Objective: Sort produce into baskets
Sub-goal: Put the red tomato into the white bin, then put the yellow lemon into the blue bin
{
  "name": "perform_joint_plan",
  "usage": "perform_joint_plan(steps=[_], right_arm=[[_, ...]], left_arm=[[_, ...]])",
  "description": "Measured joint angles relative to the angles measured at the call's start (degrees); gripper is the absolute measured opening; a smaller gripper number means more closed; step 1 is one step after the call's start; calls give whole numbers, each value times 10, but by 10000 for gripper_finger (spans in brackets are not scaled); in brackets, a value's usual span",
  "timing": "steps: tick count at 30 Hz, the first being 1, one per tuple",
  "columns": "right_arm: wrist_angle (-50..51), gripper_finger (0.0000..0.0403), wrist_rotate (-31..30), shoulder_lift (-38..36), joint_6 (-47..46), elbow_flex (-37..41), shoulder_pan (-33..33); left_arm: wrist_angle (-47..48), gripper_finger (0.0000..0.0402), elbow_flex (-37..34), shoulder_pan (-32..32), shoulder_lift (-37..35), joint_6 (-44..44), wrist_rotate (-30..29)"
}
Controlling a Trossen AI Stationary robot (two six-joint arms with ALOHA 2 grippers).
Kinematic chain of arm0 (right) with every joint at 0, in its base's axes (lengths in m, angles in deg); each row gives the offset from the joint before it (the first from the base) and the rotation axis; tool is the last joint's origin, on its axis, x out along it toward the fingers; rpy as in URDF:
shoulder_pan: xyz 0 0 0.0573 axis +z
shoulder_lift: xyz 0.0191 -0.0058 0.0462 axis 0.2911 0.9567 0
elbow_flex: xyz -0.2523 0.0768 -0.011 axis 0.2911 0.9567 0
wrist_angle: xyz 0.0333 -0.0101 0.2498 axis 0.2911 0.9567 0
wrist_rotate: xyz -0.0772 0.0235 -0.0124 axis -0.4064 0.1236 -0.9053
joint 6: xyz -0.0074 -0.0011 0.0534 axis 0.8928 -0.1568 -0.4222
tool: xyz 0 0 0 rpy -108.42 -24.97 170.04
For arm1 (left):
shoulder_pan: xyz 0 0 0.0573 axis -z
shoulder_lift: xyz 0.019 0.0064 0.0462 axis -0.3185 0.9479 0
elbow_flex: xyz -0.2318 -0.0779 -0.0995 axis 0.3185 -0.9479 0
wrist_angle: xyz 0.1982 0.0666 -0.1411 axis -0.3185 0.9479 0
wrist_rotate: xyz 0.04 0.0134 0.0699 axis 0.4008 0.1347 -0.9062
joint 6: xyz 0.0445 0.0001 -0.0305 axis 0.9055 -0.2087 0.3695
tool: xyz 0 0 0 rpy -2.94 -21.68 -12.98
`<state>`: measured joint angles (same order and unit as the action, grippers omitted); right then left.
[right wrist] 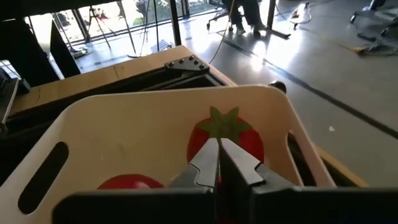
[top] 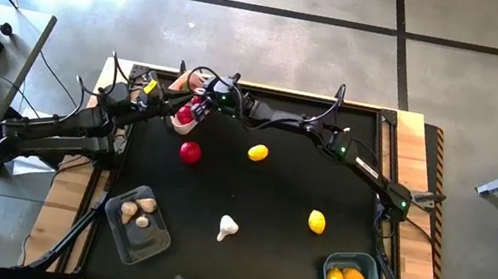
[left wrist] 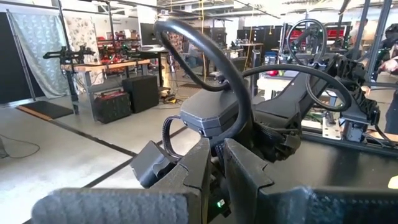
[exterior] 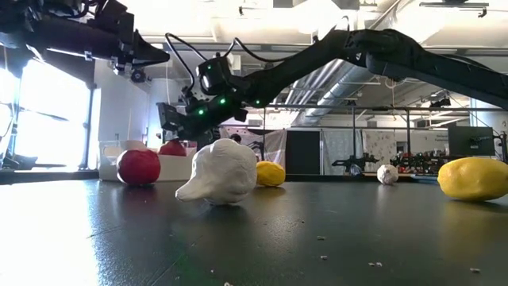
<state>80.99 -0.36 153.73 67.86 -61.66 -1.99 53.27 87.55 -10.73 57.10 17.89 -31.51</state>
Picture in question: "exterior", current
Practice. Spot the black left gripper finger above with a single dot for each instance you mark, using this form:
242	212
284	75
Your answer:
148	59
147	45

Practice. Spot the silver overhead frame rail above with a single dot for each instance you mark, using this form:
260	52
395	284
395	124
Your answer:
182	47

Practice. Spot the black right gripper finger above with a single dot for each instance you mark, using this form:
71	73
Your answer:
208	139
170	117

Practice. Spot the patterned white hanging cloth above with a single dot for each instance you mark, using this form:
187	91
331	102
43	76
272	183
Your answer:
379	145

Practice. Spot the silver spiral ventilation duct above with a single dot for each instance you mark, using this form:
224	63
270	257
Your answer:
349	87

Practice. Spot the black ceiling spotlight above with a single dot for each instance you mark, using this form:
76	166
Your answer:
440	101

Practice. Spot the dark object by window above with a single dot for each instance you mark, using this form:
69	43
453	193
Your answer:
16	162

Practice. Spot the red tomato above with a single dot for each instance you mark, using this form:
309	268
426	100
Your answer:
173	149
138	167

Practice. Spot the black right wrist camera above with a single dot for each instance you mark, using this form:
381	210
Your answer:
214	75

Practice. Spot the yellow lemon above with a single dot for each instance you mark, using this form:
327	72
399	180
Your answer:
474	178
272	174

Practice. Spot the black background robot arm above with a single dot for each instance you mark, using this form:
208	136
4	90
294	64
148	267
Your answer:
353	162

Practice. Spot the black table mat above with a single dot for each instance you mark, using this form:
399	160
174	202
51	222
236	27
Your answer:
254	246

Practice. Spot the red and black equipment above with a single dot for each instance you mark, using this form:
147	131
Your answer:
416	162

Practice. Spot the person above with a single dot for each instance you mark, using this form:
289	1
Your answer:
235	138

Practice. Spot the black background panel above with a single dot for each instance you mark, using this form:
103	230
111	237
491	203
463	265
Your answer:
303	153

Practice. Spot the pinkish white draped cloth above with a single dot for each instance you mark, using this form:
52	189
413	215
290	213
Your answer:
274	143

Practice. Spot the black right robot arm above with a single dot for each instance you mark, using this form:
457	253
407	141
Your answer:
397	51

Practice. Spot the white ceiling pipe bundle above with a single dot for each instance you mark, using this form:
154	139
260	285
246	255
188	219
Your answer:
313	85

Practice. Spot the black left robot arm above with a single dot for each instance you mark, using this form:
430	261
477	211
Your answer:
47	32

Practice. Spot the off-white garlic bulb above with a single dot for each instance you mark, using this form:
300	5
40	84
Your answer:
387	175

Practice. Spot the dark background monitor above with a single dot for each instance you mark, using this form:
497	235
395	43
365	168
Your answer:
471	141

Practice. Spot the black metal rack frame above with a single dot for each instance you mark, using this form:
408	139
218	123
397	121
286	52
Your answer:
408	131

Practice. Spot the white garlic bulb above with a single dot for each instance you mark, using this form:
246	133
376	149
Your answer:
222	172

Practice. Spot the white plastic basket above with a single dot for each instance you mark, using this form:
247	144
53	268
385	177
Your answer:
178	168

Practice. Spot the plain white hanging cloth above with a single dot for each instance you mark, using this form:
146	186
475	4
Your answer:
339	147

